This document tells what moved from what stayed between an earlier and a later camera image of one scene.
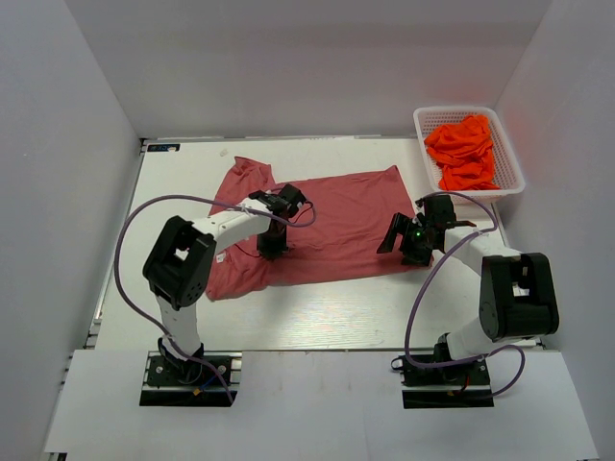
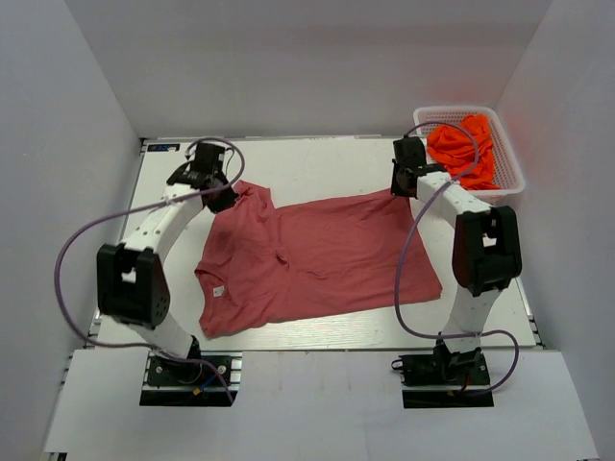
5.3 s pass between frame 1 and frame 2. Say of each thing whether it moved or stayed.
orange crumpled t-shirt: stayed
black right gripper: moved
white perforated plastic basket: stayed
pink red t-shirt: moved
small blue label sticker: stayed
